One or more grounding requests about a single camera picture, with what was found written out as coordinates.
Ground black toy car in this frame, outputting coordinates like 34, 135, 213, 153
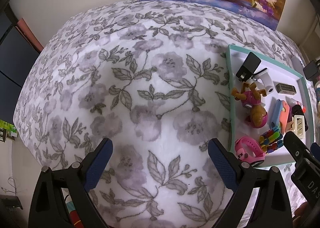
291, 104, 309, 132

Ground colourful flower hair clips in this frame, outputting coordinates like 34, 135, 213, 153
258, 126, 283, 154

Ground orange blue toy pouch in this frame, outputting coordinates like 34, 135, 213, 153
269, 99, 290, 134

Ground pink smart watch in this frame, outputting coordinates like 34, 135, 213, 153
234, 136, 265, 166

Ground silver harmonica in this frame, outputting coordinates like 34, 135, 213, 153
276, 83, 297, 96

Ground pink dog toy figure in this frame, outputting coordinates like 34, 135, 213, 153
231, 82, 268, 129

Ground black power adapter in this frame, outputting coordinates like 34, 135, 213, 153
236, 52, 261, 82

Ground cream hair claw clip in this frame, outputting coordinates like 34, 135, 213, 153
286, 115, 306, 139

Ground white earbud case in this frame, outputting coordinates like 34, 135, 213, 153
247, 67, 275, 96

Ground teal rimmed white tray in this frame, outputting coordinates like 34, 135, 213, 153
226, 44, 315, 168

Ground grey floral blanket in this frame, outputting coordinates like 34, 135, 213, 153
13, 1, 302, 227

